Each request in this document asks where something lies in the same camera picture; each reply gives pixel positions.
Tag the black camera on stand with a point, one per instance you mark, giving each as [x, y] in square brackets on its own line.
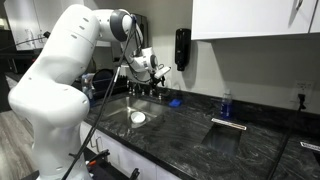
[47, 34]

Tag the chrome faucet lever blue mark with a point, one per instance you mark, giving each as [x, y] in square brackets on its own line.
[160, 98]

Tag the blue sponge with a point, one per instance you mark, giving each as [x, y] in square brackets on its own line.
[175, 103]

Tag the small chrome side faucet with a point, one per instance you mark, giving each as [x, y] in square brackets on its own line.
[128, 87]

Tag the countertop trash chute opening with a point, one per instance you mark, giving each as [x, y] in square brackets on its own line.
[230, 124]
[310, 146]

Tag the black wall soap dispenser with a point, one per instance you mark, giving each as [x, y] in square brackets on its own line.
[182, 50]

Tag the white wall outlet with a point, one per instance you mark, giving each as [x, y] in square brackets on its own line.
[302, 88]

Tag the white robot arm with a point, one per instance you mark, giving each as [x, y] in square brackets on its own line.
[56, 86]

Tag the white base cabinet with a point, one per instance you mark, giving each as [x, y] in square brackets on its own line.
[143, 163]

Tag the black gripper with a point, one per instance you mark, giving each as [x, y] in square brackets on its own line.
[158, 80]

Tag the black clamp orange grip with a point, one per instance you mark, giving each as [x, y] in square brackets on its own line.
[134, 174]
[100, 155]

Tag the round dinner plate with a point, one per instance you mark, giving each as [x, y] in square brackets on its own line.
[101, 80]

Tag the steel paper towel dispenser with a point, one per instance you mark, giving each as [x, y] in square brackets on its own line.
[145, 30]

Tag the clear bottle blue liquid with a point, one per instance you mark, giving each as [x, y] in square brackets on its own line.
[226, 106]

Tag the white wall cabinet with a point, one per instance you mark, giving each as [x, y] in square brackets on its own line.
[250, 16]

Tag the white cup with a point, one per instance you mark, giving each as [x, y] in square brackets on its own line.
[138, 117]

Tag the stainless steel sink basin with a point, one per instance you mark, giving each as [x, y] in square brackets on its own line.
[148, 107]

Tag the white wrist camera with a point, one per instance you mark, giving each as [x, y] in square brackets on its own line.
[162, 72]

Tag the white background cabinets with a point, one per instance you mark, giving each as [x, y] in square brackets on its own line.
[20, 16]

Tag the black background desk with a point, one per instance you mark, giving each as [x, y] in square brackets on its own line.
[15, 61]

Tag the chrome faucet lever red mark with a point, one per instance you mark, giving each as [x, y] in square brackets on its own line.
[141, 93]

